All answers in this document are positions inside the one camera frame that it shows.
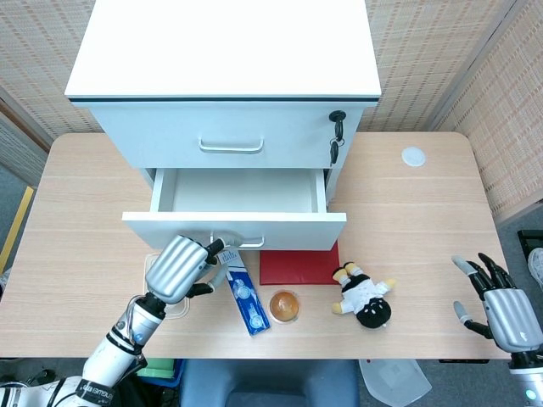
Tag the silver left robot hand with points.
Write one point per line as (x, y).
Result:
(174, 271)

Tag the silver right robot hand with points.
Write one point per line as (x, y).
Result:
(513, 318)

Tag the white middle-height drawer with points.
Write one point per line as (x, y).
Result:
(297, 233)

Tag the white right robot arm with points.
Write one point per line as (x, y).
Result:
(528, 377)

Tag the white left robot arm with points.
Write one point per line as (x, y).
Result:
(110, 352)

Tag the white drawer with lock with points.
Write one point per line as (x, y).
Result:
(169, 140)

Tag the white drawer cabinet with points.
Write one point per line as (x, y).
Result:
(220, 51)

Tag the beige food tray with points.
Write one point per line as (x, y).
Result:
(178, 313)

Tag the blue white long box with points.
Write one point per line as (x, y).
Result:
(248, 297)

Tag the green plastic box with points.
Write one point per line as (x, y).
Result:
(159, 368)

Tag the blue plastic crate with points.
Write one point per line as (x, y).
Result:
(178, 373)

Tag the amber jelly cup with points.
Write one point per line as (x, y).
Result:
(285, 306)

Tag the black bag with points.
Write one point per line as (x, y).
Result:
(152, 394)

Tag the translucent white plastic cover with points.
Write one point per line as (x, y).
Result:
(394, 381)

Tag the plush doll black hair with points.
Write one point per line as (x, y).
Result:
(369, 311)

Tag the yellow strip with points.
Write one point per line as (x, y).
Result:
(17, 229)

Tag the white round desk grommet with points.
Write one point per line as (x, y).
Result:
(413, 156)

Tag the black hanging key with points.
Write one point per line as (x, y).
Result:
(334, 150)

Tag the black key in lock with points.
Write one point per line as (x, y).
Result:
(337, 116)

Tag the black frame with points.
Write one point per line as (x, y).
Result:
(524, 239)

